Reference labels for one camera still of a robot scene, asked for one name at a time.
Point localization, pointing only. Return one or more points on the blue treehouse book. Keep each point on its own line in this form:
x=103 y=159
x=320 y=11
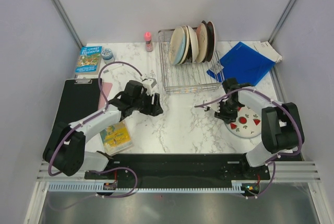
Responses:
x=89 y=60

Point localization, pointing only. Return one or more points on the illustrated yellow paperback book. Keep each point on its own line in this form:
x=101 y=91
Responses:
x=116 y=138

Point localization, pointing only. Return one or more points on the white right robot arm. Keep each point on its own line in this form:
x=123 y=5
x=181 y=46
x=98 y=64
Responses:
x=281 y=128

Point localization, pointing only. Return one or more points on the small blue lidded jar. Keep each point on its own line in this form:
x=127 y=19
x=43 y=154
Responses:
x=107 y=55

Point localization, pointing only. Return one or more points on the cream and blue leaf plate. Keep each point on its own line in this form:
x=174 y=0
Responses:
x=177 y=45

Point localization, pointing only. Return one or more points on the white paper booklet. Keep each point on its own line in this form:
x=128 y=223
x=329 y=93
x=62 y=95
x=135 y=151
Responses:
x=265 y=49

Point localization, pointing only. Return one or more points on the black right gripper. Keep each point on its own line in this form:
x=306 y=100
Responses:
x=226 y=118

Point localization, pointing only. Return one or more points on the pink speckled plate in rack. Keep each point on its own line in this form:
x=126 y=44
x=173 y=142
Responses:
x=202 y=38

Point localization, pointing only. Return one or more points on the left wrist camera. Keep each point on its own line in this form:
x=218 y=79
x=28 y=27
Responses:
x=149 y=84

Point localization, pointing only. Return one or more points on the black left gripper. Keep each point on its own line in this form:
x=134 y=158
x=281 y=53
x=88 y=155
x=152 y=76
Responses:
x=154 y=109

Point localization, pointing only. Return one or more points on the white marker pen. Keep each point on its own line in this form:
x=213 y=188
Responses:
x=110 y=68

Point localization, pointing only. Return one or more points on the blue plastic folder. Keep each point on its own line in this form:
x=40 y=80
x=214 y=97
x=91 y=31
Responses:
x=243 y=63

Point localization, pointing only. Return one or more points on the pink paper sheet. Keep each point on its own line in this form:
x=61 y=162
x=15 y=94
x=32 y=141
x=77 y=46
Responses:
x=106 y=88

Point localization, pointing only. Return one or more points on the cream and green branch plate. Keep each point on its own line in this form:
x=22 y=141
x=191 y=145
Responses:
x=187 y=44

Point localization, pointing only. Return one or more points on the cream plate in rack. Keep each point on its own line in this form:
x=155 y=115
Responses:
x=195 y=44

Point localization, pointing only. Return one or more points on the black plate in rack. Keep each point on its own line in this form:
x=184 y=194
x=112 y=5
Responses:
x=208 y=41

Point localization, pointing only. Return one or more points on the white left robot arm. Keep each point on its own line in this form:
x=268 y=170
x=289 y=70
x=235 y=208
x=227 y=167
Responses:
x=66 y=152

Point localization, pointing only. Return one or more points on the pink squeeze bottle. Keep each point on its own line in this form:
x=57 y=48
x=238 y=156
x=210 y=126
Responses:
x=148 y=40

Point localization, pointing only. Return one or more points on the black clipboard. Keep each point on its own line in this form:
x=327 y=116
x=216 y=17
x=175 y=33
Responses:
x=80 y=98

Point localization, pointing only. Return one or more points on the watermelon pattern plate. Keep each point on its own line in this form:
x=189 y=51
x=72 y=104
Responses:
x=247 y=124

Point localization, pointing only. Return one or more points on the white slotted cable duct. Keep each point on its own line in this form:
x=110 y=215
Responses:
x=104 y=187

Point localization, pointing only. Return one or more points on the metal wire dish rack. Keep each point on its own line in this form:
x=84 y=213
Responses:
x=189 y=77

